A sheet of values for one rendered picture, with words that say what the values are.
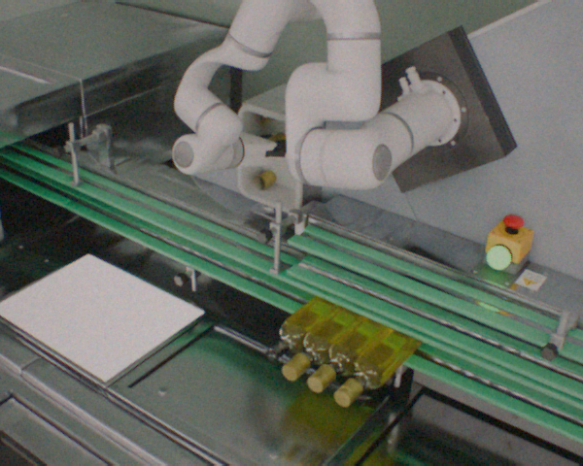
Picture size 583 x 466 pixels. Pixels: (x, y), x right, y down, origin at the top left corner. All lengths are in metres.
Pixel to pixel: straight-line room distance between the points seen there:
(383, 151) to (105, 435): 0.77
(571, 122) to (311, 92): 0.48
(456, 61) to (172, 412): 0.86
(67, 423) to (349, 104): 0.84
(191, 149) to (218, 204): 0.45
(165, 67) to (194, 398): 1.20
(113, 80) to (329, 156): 1.19
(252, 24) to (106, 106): 1.06
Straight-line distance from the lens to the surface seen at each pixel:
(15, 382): 1.73
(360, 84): 1.21
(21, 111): 2.13
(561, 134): 1.46
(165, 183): 1.98
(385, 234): 1.59
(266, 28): 1.33
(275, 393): 1.60
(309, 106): 1.25
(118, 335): 1.76
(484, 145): 1.45
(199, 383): 1.63
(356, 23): 1.21
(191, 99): 1.44
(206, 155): 1.43
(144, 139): 2.47
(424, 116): 1.37
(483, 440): 1.61
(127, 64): 2.35
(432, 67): 1.45
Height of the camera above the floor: 2.07
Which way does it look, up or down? 45 degrees down
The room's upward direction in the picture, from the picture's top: 124 degrees counter-clockwise
